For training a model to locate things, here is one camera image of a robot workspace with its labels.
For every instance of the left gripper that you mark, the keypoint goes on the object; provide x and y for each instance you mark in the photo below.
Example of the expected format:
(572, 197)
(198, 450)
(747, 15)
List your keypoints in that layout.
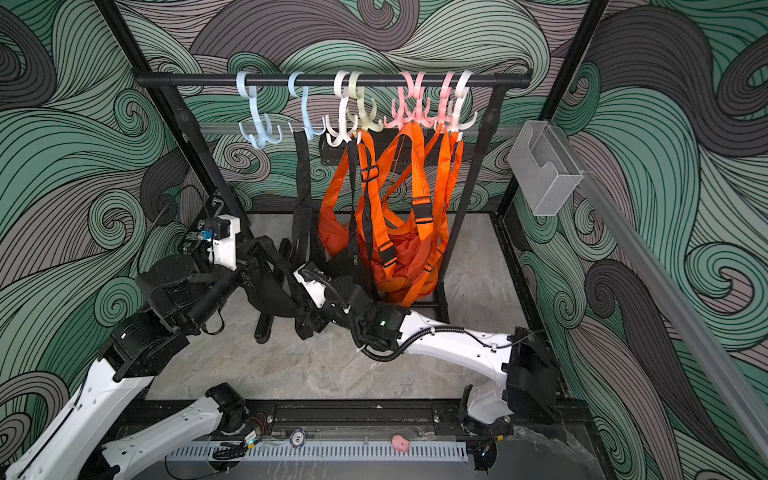
(249, 264)

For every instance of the black bag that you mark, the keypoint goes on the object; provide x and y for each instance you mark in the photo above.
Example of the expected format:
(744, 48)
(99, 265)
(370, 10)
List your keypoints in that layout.
(284, 296)
(349, 261)

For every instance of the orange backpack bag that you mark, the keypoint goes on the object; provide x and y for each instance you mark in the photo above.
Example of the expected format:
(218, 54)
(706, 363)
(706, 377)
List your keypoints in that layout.
(402, 227)

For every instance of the rust red bag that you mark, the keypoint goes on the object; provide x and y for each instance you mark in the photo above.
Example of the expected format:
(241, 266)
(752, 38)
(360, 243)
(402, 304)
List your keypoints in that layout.
(416, 269)

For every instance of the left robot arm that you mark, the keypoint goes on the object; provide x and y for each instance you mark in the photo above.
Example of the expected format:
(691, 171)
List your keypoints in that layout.
(181, 297)

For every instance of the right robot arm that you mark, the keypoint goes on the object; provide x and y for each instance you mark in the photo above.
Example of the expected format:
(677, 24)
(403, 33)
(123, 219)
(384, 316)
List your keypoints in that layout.
(522, 372)

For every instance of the light blue hook leftmost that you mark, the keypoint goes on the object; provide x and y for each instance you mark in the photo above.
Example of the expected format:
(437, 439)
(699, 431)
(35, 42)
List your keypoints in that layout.
(262, 124)

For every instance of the light blue hook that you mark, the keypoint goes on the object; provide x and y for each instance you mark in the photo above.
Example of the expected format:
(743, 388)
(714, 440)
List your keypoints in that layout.
(262, 124)
(309, 130)

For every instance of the white hook left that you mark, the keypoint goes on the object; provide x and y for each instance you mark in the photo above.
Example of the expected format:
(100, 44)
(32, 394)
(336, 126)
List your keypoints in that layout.
(343, 133)

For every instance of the white hook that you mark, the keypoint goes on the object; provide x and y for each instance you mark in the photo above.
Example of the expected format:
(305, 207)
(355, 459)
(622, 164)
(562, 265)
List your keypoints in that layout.
(343, 133)
(461, 91)

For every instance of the pale green hook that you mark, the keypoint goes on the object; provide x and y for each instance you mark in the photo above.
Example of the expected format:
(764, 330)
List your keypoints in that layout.
(366, 119)

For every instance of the pink hook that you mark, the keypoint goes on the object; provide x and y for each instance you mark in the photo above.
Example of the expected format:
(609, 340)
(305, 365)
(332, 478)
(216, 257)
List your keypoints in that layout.
(442, 116)
(400, 114)
(416, 91)

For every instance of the white hook rightmost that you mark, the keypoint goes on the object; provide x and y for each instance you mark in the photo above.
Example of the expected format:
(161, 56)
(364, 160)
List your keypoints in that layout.
(461, 91)

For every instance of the front poker chip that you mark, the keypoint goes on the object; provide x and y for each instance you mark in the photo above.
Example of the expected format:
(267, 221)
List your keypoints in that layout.
(298, 438)

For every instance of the pink small object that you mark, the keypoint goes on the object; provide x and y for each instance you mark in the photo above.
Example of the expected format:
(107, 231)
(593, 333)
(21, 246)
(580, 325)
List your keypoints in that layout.
(400, 444)

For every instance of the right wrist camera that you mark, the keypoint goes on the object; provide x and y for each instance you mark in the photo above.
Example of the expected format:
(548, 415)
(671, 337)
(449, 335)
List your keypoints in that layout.
(314, 281)

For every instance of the white slotted cable duct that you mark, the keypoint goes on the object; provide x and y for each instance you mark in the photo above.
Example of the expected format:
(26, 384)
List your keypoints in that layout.
(354, 451)

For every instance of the clear mesh wall bin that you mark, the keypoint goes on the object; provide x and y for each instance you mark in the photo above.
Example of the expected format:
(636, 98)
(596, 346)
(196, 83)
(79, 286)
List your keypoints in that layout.
(545, 166)

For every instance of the aluminium wall rail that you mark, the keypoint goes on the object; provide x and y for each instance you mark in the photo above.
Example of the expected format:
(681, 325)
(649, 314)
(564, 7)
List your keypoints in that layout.
(733, 387)

